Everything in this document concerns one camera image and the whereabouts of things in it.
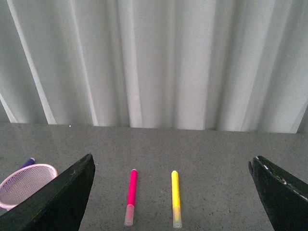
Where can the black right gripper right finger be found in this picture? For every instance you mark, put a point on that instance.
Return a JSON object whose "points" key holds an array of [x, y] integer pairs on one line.
{"points": [[284, 196]]}

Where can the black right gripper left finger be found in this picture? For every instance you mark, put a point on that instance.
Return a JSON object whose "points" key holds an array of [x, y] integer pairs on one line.
{"points": [[58, 206]]}

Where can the purple marker pen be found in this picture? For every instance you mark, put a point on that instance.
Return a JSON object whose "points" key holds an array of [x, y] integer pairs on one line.
{"points": [[29, 162]]}

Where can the pink marker pen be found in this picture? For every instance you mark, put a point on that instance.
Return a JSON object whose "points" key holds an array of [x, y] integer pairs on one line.
{"points": [[131, 198]]}

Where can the pink mesh cup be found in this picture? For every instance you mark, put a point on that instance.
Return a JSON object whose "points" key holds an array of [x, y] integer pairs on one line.
{"points": [[25, 182]]}

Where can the yellow marker pen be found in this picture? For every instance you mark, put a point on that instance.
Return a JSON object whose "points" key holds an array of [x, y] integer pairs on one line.
{"points": [[176, 207]]}

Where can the white curtain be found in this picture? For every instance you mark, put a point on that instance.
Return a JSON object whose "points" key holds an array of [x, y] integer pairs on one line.
{"points": [[234, 65]]}

